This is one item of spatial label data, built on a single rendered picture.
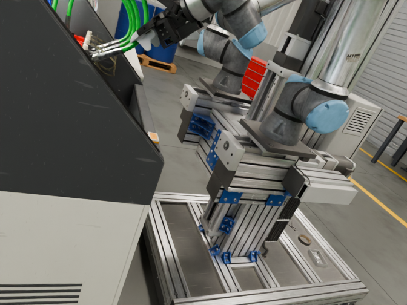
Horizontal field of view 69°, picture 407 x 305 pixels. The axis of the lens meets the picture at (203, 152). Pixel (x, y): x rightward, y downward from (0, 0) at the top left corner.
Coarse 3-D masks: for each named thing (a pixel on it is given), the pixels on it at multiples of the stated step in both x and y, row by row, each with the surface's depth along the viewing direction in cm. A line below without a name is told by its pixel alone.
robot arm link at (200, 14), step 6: (186, 0) 72; (192, 0) 71; (198, 0) 70; (192, 6) 71; (198, 6) 71; (204, 6) 77; (192, 12) 72; (198, 12) 72; (204, 12) 72; (198, 18) 74; (204, 18) 74
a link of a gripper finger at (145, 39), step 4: (152, 28) 80; (136, 32) 81; (148, 32) 80; (152, 32) 80; (132, 36) 83; (136, 36) 82; (140, 36) 82; (144, 36) 82; (148, 36) 81; (152, 36) 81; (132, 40) 84; (136, 40) 83; (140, 40) 82; (144, 40) 82; (148, 40) 82; (144, 44) 83; (148, 44) 82; (144, 48) 83; (148, 48) 83
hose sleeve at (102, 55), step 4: (116, 48) 87; (120, 48) 86; (104, 52) 87; (108, 52) 87; (112, 52) 87; (116, 52) 87; (120, 52) 86; (100, 56) 88; (104, 56) 87; (108, 56) 88; (112, 56) 88
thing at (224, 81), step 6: (222, 66) 145; (222, 72) 144; (228, 72) 142; (234, 72) 141; (216, 78) 146; (222, 78) 143; (228, 78) 142; (234, 78) 142; (240, 78) 144; (216, 84) 145; (222, 84) 144; (228, 84) 143; (234, 84) 143; (240, 84) 146; (222, 90) 144; (228, 90) 143; (234, 90) 144; (240, 90) 147
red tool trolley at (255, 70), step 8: (256, 64) 491; (264, 64) 482; (248, 72) 502; (256, 72) 492; (264, 72) 483; (248, 80) 504; (256, 80) 494; (248, 88) 506; (256, 88) 496; (248, 96) 507
